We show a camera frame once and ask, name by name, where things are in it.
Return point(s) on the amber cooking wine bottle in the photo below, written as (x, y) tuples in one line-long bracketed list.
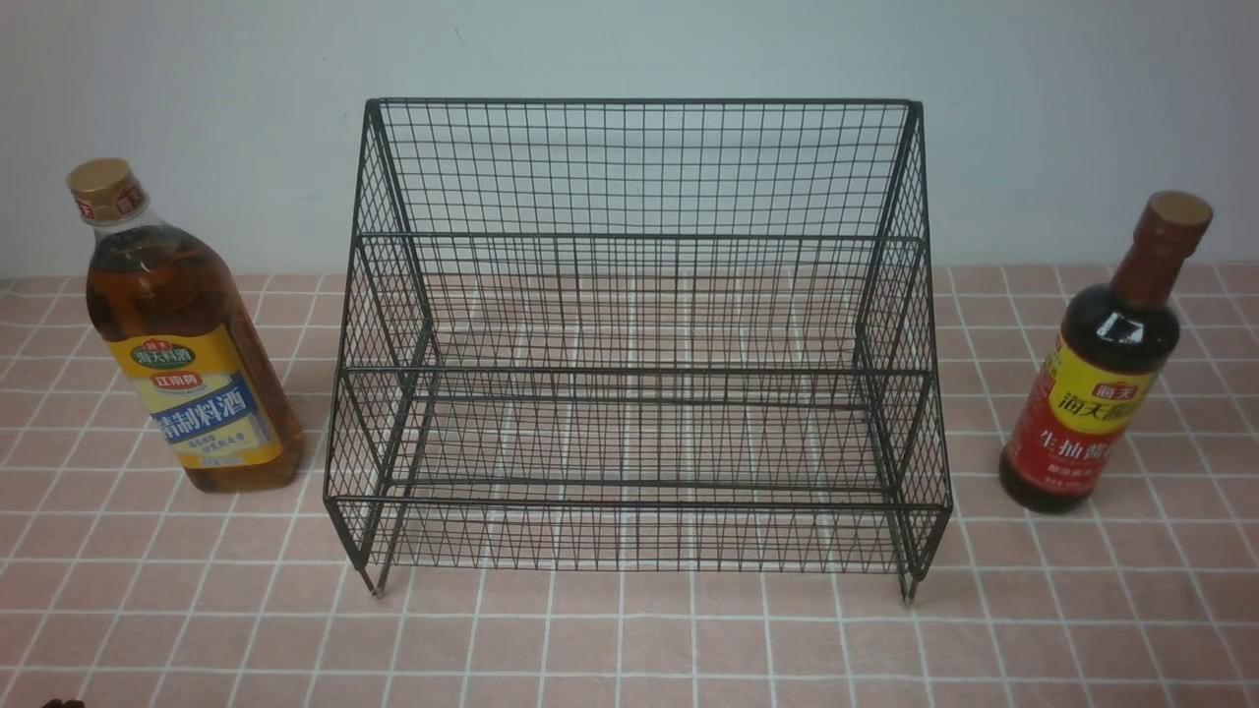
[(171, 314)]

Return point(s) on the black wire mesh shelf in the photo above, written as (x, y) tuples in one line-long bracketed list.
[(653, 334)]

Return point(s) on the dark soy sauce bottle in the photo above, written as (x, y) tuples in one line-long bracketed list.
[(1110, 347)]

